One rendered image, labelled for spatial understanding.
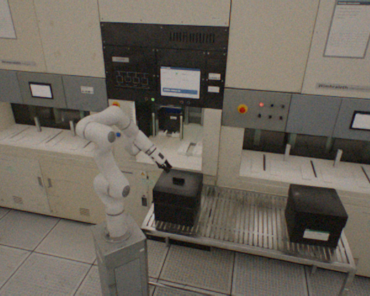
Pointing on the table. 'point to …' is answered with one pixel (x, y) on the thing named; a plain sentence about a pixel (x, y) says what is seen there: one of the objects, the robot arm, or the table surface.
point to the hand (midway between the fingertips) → (168, 168)
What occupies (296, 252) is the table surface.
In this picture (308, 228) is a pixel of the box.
